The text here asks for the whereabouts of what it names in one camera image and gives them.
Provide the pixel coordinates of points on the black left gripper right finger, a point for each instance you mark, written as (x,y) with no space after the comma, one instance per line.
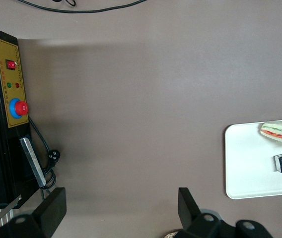
(193,214)

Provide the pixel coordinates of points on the red emergency stop button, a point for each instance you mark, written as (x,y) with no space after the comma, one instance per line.
(19,108)

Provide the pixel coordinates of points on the white rectangular tray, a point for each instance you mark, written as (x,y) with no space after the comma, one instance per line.
(252,171)

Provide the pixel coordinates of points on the black machine with yellow panel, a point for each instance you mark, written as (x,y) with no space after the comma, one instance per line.
(3,116)

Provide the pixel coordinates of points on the red rocker switch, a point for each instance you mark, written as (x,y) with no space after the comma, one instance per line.
(11,64)

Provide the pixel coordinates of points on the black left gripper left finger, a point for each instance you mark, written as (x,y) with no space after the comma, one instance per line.
(50,210)

